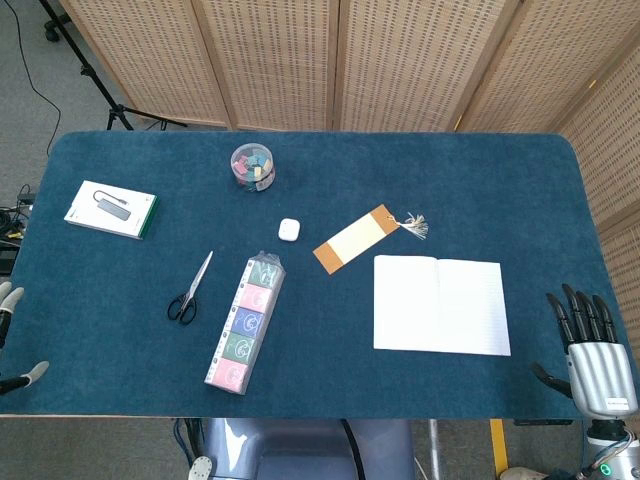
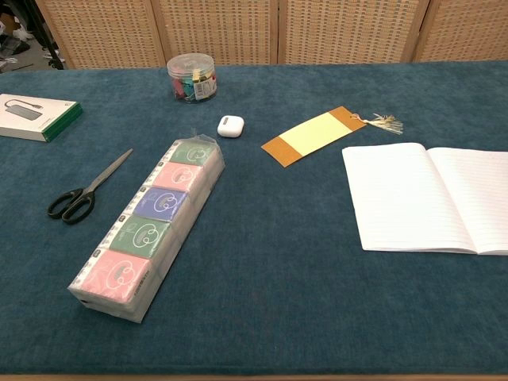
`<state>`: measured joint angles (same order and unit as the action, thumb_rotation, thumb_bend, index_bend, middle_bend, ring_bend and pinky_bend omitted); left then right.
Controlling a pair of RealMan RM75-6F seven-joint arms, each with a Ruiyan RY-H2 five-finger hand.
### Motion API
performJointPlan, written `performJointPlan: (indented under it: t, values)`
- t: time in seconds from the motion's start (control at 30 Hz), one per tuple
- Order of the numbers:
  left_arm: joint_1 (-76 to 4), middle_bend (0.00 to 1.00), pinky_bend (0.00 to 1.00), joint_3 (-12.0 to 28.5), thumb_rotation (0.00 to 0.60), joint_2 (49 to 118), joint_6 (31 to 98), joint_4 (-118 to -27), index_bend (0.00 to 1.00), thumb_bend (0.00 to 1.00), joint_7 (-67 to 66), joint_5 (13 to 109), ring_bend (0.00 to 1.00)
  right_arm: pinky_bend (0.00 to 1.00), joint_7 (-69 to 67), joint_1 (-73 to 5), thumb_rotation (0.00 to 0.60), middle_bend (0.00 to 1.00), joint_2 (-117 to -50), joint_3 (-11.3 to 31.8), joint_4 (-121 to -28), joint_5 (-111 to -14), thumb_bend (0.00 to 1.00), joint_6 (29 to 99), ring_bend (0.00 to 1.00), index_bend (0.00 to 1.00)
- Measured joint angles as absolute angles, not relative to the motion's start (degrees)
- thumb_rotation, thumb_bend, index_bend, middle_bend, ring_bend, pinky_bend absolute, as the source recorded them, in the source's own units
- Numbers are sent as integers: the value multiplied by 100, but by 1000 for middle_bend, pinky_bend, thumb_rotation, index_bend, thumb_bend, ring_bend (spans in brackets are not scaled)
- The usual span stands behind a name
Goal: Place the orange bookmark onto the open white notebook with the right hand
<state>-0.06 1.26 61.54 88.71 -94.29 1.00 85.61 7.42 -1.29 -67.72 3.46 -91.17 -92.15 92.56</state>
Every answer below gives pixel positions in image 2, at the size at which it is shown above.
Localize dark blue table cloth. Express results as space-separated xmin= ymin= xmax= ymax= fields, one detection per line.
xmin=0 ymin=61 xmax=508 ymax=376

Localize black tripod stand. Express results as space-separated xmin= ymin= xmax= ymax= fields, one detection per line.
xmin=23 ymin=0 xmax=67 ymax=71

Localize open white lined notebook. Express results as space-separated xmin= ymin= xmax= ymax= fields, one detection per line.
xmin=341 ymin=142 xmax=508 ymax=256

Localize white earbuds case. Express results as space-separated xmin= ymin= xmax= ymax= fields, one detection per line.
xmin=216 ymin=114 xmax=245 ymax=139

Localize clear jar of binder clips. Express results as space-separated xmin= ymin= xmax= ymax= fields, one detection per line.
xmin=166 ymin=54 xmax=218 ymax=103

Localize brown cardboard tag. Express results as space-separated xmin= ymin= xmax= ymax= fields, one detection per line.
xmin=260 ymin=106 xmax=405 ymax=169

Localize black handled scissors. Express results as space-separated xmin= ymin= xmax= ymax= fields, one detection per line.
xmin=47 ymin=148 xmax=134 ymax=225

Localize woven rattan folding screen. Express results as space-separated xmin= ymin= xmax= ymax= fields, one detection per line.
xmin=34 ymin=0 xmax=508 ymax=71

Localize multipack of pocket tissues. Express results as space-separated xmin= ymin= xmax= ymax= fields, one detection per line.
xmin=67 ymin=129 xmax=226 ymax=323

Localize white and green product box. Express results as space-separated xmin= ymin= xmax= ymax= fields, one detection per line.
xmin=0 ymin=93 xmax=84 ymax=143

